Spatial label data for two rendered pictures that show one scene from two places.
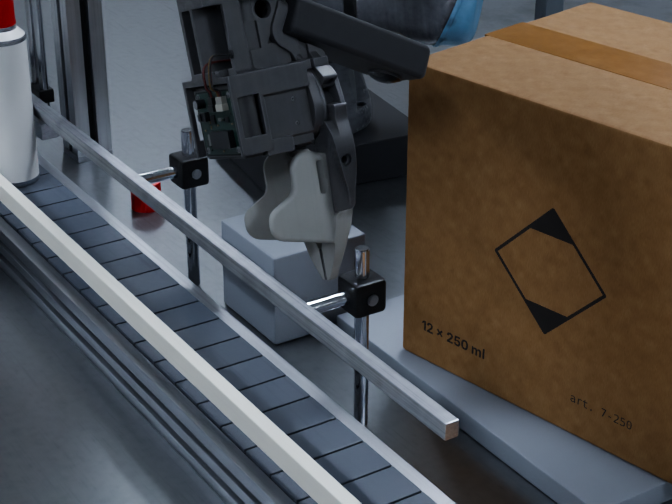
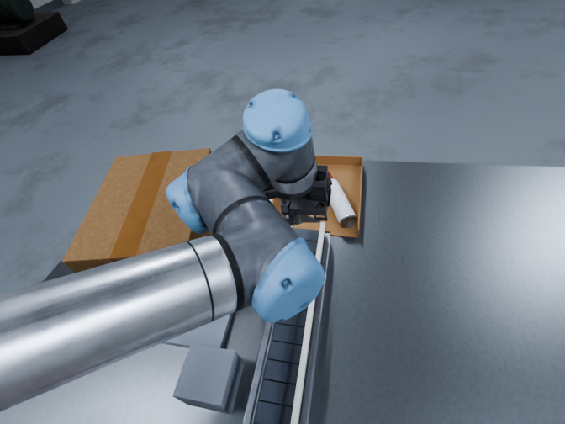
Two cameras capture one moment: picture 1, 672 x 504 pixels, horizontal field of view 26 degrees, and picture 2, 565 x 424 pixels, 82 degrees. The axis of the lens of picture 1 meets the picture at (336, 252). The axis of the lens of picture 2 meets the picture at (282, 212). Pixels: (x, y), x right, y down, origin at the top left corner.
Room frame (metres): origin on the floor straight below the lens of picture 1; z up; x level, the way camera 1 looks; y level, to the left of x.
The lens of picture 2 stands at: (1.19, 0.33, 1.58)
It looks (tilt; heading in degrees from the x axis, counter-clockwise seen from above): 49 degrees down; 232
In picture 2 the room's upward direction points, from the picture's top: 10 degrees counter-clockwise
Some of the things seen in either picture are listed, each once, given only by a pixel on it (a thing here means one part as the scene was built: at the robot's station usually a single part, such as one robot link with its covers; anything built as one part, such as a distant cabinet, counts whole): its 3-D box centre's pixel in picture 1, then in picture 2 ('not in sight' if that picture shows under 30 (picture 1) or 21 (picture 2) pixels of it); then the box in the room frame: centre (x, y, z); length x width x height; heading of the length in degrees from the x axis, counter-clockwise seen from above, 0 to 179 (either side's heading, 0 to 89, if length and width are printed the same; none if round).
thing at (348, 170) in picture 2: not in sight; (318, 191); (0.67, -0.14, 0.85); 0.30 x 0.26 x 0.04; 33
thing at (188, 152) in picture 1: (171, 214); not in sight; (1.27, 0.16, 0.91); 0.07 x 0.03 x 0.17; 123
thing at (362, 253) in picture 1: (340, 346); not in sight; (1.02, 0.00, 0.91); 0.07 x 0.03 x 0.17; 123
